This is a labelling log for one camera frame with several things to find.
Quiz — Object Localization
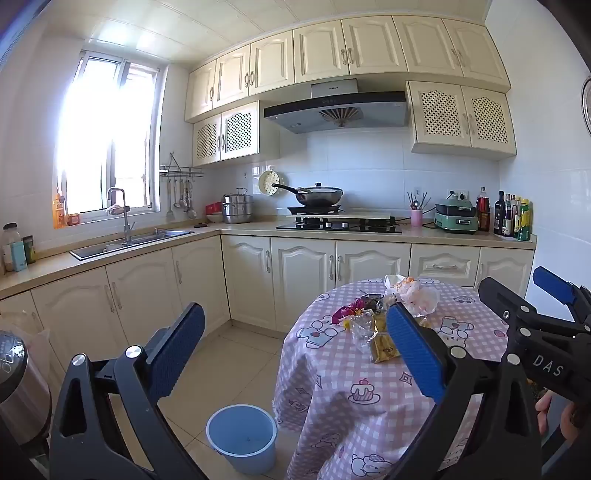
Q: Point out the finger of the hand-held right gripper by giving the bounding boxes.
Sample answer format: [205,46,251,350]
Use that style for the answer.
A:
[533,266,591,324]
[478,277,539,333]

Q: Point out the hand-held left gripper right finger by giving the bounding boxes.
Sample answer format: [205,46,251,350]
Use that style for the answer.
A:
[385,302,542,480]

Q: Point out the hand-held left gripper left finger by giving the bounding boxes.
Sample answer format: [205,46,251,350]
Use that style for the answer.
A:
[48,302,206,480]

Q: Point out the white orange plastic bag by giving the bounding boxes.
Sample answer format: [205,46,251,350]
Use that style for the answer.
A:
[397,277,439,318]

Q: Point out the blue plastic bucket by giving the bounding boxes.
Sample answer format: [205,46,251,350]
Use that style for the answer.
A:
[206,404,278,476]

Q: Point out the person's right hand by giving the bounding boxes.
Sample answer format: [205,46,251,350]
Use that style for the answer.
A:
[536,389,554,435]

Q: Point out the clear plastic wrapper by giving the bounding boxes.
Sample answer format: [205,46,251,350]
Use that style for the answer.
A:
[351,309,377,354]

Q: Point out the green yellow bottle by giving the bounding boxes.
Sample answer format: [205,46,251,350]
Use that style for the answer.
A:
[517,199,531,241]

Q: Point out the pink checked tablecloth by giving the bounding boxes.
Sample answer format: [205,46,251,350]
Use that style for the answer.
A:
[272,277,513,480]

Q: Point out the pink purple wrapper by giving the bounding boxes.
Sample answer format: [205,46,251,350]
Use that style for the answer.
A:
[331,298,365,326]

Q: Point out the dark glass bottle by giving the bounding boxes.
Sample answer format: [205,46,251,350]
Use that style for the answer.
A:
[493,191,506,235]

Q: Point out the red capped sauce bottle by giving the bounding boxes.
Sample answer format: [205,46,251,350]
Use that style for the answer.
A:
[477,187,491,232]

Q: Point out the green electric cooker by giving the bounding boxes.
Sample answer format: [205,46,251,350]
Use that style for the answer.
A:
[434,193,479,234]

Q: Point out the steel sink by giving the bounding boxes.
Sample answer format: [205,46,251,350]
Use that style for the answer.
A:
[69,229,195,261]

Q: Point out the steel faucet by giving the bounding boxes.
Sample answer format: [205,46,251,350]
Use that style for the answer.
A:
[107,188,137,245]

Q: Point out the cream lower cabinets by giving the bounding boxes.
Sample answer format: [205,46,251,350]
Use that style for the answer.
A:
[0,217,539,416]

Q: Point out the cream cabinets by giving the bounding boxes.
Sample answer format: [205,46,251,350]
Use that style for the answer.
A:
[185,14,512,123]
[0,217,539,416]

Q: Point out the steel steamer pot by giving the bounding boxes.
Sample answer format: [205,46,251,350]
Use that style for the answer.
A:
[222,188,254,224]

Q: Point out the translucent plastic bag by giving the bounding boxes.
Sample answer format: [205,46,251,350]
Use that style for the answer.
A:
[0,311,51,370]

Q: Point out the black gas stove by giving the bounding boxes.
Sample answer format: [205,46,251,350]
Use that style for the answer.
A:
[276,205,402,234]

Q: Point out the silver rice cooker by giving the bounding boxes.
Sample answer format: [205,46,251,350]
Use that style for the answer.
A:
[0,330,52,448]

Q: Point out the steel utensil rack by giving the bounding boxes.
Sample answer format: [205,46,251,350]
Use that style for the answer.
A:
[159,152,205,178]

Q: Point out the cream round perforated plate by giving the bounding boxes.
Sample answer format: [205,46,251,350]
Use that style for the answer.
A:
[257,170,281,197]

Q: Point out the black wok with lid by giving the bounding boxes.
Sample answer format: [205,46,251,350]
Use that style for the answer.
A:
[271,182,345,207]

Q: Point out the large cream lattice cabinet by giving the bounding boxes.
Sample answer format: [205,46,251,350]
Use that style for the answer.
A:
[405,80,517,161]

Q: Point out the clear plastic jar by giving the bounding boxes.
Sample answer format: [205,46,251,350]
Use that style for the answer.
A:
[1,223,24,273]

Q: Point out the small cream lattice cabinet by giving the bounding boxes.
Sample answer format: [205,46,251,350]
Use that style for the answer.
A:
[191,100,281,168]

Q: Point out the kitchen window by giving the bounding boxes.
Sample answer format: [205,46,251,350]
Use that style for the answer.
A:
[53,48,164,227]

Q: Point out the grey range hood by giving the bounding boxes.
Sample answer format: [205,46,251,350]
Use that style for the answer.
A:
[264,78,411,134]

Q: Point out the cream upper cabinets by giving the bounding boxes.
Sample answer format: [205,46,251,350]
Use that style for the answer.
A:
[185,14,512,123]

